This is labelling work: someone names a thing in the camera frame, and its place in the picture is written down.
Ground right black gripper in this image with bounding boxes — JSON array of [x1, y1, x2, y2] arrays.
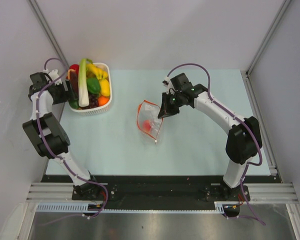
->
[[158, 92, 184, 120]]

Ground clear orange zip bag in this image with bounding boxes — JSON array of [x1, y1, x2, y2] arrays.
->
[[136, 100, 164, 145]]

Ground pink peach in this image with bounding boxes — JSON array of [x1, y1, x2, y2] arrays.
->
[[142, 119, 152, 133]]

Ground green bell pepper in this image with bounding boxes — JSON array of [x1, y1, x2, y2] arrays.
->
[[86, 77, 101, 95]]

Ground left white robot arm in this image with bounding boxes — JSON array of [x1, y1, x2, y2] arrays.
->
[[22, 71, 101, 201]]

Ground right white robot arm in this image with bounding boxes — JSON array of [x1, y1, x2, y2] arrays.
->
[[157, 73, 262, 201]]

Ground orange sliced papaya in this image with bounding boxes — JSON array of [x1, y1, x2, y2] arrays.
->
[[67, 69, 79, 94]]

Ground green white leek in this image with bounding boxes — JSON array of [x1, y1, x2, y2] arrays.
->
[[78, 58, 93, 107]]

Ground red bell pepper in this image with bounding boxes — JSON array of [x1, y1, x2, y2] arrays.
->
[[69, 64, 80, 75]]

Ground white plastic basket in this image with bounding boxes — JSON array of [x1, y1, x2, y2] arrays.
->
[[67, 59, 113, 116]]

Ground dark grape bunch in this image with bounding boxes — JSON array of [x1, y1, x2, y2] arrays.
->
[[83, 93, 99, 109]]

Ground orange fruit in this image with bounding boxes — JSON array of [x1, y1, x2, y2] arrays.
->
[[97, 95, 110, 107]]

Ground yellow bell pepper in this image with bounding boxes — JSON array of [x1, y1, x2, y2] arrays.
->
[[99, 79, 111, 97]]

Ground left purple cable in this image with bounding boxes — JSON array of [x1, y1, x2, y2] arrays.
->
[[36, 57, 110, 226]]

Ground purple cable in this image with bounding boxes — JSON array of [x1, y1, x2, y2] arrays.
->
[[36, 57, 110, 226], [166, 62, 267, 226]]

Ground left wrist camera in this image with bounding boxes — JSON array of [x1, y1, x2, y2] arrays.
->
[[43, 69, 63, 87]]

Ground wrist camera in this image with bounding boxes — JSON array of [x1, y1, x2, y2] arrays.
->
[[43, 69, 63, 87], [162, 76, 175, 94]]

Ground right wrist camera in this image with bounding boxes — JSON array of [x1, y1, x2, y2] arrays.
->
[[162, 76, 175, 94]]

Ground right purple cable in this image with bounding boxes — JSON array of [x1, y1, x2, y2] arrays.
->
[[166, 62, 267, 226]]

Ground right aluminium post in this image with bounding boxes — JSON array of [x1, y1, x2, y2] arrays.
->
[[245, 0, 294, 77]]

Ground aluminium post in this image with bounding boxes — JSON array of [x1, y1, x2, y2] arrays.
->
[[26, 0, 70, 67], [245, 0, 294, 77]]

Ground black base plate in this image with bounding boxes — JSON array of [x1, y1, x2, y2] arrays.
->
[[41, 175, 281, 210]]

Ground left aluminium post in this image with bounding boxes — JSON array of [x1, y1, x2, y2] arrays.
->
[[26, 0, 70, 67]]

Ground aluminium front rail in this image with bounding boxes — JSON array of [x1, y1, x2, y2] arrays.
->
[[26, 183, 299, 204]]

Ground white cable duct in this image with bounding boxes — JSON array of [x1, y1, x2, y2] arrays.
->
[[36, 202, 224, 214]]

